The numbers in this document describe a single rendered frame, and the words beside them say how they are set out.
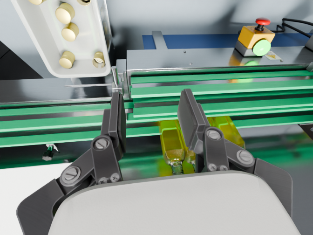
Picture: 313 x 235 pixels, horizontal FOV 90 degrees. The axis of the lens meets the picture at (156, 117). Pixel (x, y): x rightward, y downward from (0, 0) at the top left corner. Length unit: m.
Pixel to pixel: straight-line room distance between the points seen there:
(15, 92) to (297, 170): 1.01
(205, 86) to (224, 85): 0.05
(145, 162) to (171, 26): 0.55
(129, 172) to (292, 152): 0.65
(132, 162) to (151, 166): 0.07
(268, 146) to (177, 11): 0.65
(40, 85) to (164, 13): 0.52
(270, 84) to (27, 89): 0.75
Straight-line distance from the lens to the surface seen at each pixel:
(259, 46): 0.59
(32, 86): 0.67
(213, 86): 0.46
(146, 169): 0.56
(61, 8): 0.50
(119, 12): 0.71
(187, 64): 0.50
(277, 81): 0.58
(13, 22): 0.84
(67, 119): 0.52
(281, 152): 0.81
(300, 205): 0.73
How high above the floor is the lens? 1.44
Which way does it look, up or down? 41 degrees down
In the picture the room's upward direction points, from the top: 171 degrees clockwise
